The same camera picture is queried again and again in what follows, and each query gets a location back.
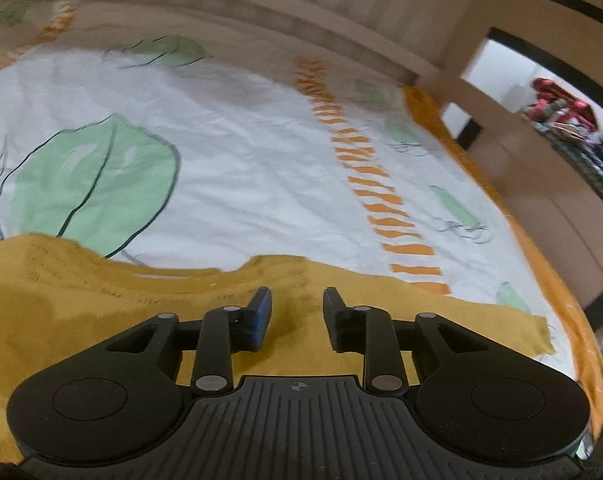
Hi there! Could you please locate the pile of colourful clothes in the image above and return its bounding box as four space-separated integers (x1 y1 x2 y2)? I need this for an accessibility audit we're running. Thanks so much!
519 77 603 200

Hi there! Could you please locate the white leaf-print bed sheet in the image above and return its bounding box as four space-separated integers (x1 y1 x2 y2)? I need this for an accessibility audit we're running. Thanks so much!
0 0 576 375

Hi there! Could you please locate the mustard yellow small garment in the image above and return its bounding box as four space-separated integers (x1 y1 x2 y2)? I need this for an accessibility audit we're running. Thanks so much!
0 235 553 462

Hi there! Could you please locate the orange bed underlay edge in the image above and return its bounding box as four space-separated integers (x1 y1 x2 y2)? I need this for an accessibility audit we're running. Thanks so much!
400 84 603 440

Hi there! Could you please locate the white wooden bed frame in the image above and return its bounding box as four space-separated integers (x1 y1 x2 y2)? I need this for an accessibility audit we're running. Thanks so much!
0 0 603 340

